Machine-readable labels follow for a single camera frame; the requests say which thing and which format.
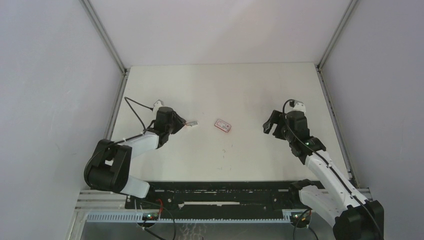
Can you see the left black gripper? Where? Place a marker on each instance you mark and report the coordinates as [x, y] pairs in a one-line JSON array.
[[179, 122]]

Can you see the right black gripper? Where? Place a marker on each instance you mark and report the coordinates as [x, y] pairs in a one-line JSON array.
[[268, 126]]

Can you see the red white staple box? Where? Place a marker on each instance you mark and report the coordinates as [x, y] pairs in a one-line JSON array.
[[222, 125]]

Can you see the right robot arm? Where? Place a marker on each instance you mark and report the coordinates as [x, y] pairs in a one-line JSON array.
[[351, 215]]

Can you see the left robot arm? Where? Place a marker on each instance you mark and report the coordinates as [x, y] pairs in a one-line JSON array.
[[109, 167]]

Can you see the right green circuit board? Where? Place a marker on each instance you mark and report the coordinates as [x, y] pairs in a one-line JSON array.
[[301, 221]]

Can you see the green circuit board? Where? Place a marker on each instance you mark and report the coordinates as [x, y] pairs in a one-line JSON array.
[[301, 221], [150, 217]]

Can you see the left green circuit board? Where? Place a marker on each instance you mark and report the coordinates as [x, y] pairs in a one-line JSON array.
[[150, 217]]

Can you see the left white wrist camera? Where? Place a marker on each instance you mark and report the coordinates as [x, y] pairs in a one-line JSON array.
[[158, 104]]

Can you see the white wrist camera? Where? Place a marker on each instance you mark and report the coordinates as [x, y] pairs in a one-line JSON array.
[[158, 104], [297, 106]]

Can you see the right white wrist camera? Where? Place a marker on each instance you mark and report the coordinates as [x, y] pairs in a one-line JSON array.
[[297, 106]]

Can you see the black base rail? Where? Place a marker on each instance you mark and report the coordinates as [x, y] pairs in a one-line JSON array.
[[207, 199]]

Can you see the right aluminium frame post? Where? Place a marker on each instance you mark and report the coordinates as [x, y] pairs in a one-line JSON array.
[[349, 11]]

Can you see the aluminium frame post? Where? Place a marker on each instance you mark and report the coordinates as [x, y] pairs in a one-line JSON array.
[[349, 11], [103, 34]]

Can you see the white slotted cable duct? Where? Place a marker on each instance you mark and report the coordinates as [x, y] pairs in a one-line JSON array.
[[132, 217]]

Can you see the left aluminium frame post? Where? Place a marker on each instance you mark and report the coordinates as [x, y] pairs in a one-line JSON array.
[[103, 34]]

